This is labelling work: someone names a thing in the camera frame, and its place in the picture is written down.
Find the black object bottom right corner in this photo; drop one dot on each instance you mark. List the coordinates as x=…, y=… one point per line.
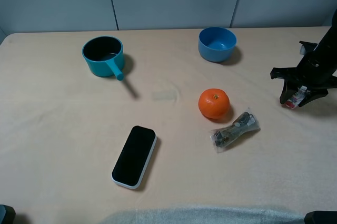
x=321, y=217

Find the blue plastic bowl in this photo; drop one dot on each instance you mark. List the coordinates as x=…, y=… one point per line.
x=216, y=44

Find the teal saucepan with handle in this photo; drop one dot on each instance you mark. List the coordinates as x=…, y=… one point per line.
x=104, y=56

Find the orange mandarin fruit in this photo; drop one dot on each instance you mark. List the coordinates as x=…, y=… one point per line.
x=214, y=103

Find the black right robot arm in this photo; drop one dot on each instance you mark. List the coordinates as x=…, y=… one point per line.
x=329, y=37

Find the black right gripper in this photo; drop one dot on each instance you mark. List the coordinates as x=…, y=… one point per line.
x=315, y=71

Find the black and white eraser block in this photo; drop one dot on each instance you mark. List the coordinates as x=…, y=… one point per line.
x=133, y=160

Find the clear packet of dark snack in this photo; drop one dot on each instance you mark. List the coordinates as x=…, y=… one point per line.
x=222, y=138

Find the black object bottom left corner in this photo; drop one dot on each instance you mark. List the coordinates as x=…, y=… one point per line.
x=7, y=214

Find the grey cloth at table edge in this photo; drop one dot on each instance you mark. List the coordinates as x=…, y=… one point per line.
x=204, y=215

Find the small clear candy bottle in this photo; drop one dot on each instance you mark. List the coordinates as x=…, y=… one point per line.
x=295, y=100

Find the black object corner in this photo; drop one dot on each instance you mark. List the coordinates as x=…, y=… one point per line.
x=321, y=217
x=7, y=214

